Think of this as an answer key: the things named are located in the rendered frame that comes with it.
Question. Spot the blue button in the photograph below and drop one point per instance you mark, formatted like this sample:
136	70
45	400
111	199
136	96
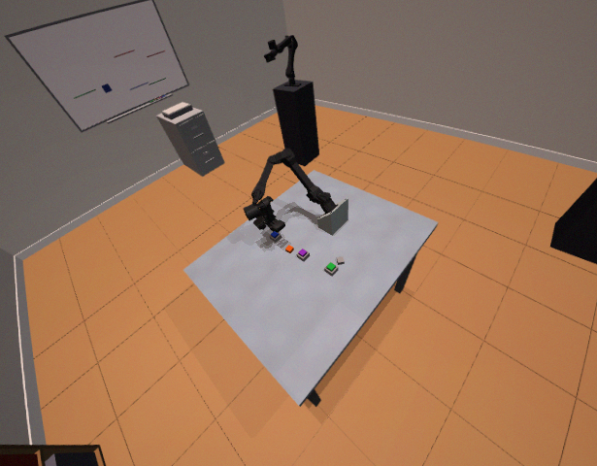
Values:
275	236

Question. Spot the green button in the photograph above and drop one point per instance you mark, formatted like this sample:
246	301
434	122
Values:
331	269

